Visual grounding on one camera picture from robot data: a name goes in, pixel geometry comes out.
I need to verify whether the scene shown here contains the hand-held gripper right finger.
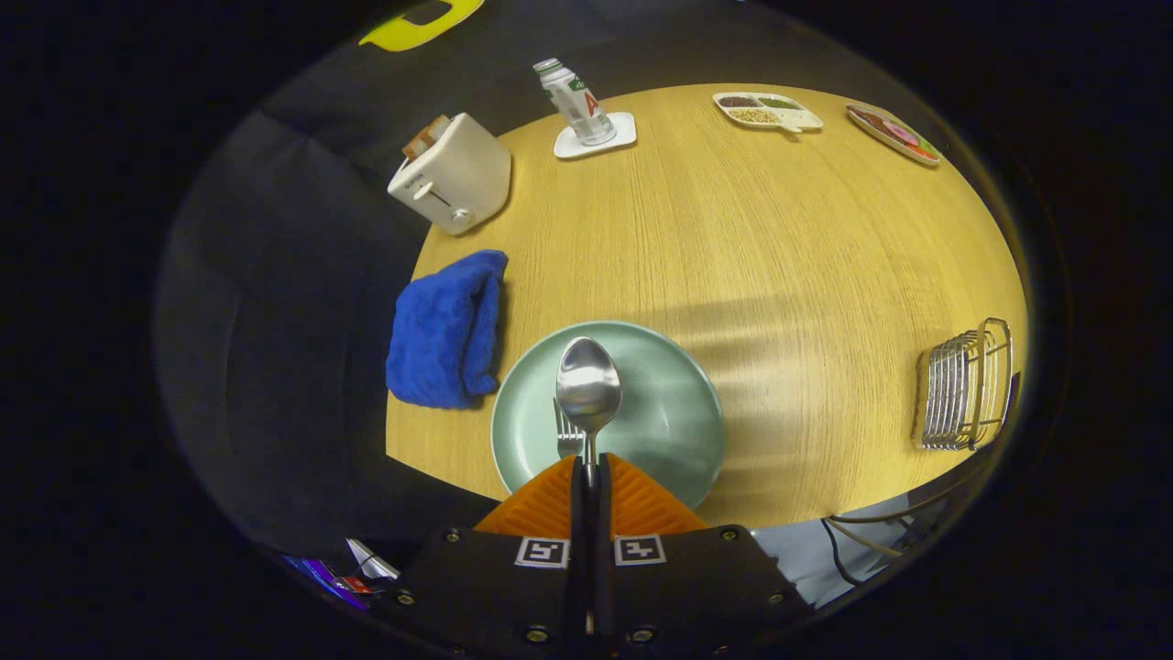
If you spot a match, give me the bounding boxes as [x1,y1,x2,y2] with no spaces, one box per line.
[588,454,815,656]

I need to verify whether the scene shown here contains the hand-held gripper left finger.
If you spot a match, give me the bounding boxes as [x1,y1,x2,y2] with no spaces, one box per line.
[389,454,589,656]

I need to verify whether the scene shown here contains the silver fork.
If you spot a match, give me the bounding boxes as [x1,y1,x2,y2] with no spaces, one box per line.
[553,397,587,459]

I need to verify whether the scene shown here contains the silver spoon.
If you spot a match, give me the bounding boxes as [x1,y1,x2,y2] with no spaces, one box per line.
[555,336,623,487]

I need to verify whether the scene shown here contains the pale green plate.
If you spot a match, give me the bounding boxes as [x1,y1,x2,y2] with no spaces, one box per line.
[490,320,727,512]

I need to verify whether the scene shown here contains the blue folded towel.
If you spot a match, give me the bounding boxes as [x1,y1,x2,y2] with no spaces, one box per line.
[385,249,510,410]

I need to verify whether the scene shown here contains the colourful printed item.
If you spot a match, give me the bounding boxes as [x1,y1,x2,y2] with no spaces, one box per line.
[280,539,400,611]

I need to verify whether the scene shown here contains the white toaster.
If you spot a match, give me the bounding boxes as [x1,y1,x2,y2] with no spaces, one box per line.
[387,112,512,237]

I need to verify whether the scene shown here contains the white square coaster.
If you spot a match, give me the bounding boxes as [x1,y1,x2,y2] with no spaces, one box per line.
[553,112,638,160]

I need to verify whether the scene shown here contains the brown toast slices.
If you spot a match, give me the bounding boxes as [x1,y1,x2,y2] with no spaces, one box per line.
[401,115,452,161]

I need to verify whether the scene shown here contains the clear plastic bottle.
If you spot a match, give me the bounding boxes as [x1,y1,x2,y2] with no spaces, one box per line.
[532,58,618,147]

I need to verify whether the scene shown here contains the white divided bean tray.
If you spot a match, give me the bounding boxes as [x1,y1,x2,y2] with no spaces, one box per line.
[713,92,824,135]

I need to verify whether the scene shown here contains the oval plate of food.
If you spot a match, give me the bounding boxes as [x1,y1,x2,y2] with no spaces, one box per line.
[845,103,942,167]

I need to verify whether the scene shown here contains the black cable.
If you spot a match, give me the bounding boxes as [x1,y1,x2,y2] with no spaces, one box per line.
[822,518,862,588]

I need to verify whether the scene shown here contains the beige cable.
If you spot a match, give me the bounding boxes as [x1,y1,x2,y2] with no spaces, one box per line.
[829,513,904,558]

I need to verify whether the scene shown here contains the metal wire drying rack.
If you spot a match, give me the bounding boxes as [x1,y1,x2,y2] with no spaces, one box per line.
[910,317,1014,452]

